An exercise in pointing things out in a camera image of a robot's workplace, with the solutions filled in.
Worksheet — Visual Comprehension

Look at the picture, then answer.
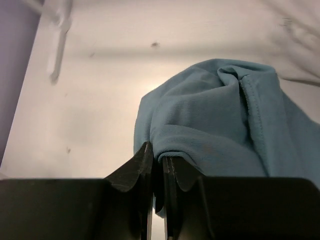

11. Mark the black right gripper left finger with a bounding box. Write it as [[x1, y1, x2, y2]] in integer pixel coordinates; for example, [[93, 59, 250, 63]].
[[103, 142, 153, 240]]

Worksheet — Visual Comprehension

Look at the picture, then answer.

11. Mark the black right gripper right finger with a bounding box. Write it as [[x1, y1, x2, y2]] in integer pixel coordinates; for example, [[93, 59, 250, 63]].
[[162, 157, 215, 240]]

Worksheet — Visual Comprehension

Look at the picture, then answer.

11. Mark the blue t shirt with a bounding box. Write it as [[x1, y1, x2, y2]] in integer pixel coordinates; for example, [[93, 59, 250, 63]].
[[134, 58, 320, 219]]

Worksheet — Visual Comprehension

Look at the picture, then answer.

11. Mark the white clothes rack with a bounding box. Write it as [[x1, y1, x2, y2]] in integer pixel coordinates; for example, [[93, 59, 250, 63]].
[[23, 0, 73, 84]]

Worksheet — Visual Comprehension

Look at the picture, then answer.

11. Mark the white cloth on table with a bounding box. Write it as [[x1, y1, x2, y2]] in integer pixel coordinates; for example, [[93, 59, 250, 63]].
[[259, 0, 320, 87]]

